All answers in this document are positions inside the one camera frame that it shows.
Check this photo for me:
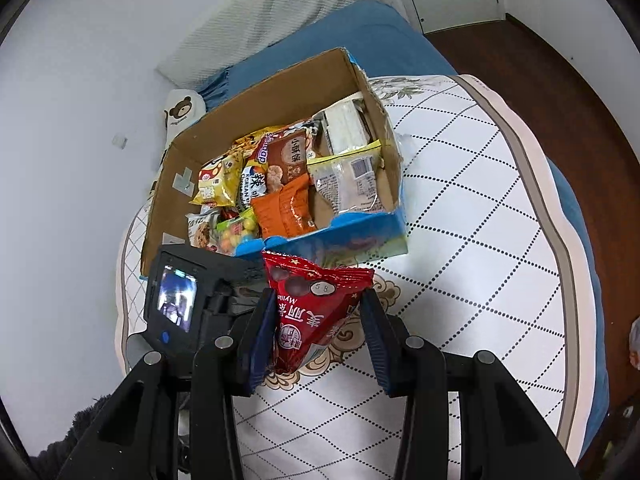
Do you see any bear pattern white pillow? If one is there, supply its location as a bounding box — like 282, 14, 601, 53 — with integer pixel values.
149, 89, 207, 198

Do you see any blue bed sheet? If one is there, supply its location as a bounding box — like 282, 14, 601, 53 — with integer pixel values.
195, 0, 610, 450

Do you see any clear yellow-edged packet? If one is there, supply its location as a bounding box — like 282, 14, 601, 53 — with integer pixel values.
307, 140, 384, 216

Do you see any white wafer packet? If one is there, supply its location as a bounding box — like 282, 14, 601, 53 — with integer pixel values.
314, 96, 371, 155

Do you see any white checked floral quilt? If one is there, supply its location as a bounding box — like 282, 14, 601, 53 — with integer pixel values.
115, 52, 597, 479

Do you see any orange snack packet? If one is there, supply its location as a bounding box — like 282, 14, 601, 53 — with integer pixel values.
250, 174, 317, 238

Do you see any colourful candy bag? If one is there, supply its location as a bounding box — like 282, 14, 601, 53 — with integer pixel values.
215, 207, 260, 256

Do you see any grey white pillow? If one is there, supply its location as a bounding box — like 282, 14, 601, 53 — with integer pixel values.
155, 0, 379, 89

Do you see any brown biscuit packet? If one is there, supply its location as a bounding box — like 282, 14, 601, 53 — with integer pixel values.
266, 129, 307, 193

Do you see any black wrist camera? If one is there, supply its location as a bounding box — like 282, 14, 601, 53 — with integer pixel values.
143, 245, 253, 360

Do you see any cookie picture packet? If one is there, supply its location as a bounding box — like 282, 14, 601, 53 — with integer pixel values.
186, 209, 219, 252

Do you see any blue green cardboard box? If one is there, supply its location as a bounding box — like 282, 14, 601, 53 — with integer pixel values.
140, 48, 408, 275

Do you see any yellow snack packet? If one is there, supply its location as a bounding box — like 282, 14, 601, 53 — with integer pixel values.
190, 150, 244, 207

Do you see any red chocolate packet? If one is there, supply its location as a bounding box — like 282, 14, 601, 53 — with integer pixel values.
262, 252, 374, 375

